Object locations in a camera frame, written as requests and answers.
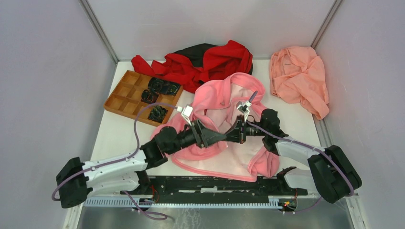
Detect peach orange garment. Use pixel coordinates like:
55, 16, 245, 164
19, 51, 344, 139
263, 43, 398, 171
269, 46, 330, 120

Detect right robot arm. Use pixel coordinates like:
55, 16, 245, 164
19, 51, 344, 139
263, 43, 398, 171
225, 109, 362, 203

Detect aluminium rail frame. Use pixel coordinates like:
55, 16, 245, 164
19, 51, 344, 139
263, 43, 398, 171
63, 176, 369, 229

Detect rolled tie orange pattern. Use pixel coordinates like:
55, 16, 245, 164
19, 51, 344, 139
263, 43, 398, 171
141, 89, 159, 104

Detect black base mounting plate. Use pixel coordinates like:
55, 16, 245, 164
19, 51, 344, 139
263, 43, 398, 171
129, 176, 308, 204

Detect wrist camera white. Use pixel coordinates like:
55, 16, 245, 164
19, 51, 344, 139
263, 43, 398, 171
176, 105, 193, 126
236, 101, 252, 120

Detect red and black jacket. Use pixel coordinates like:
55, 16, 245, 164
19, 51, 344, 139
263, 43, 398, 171
131, 40, 253, 93

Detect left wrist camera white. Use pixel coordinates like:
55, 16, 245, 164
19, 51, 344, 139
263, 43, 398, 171
176, 105, 193, 126

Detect rolled tie green leaves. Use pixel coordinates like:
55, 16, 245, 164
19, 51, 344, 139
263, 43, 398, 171
148, 105, 168, 124

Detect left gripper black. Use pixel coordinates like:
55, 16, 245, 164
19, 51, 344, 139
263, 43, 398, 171
167, 118, 226, 155

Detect pink jacket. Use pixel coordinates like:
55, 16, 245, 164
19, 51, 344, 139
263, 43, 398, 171
170, 73, 279, 182

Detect rolled tie yellow pattern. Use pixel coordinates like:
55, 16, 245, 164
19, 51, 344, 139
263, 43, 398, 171
148, 78, 180, 96

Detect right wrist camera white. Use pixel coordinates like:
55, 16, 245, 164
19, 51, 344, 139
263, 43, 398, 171
236, 101, 252, 120

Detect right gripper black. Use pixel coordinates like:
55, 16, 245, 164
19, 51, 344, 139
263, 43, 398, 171
223, 114, 268, 144

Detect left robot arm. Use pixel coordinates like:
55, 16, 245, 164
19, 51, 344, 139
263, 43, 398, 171
52, 120, 226, 208

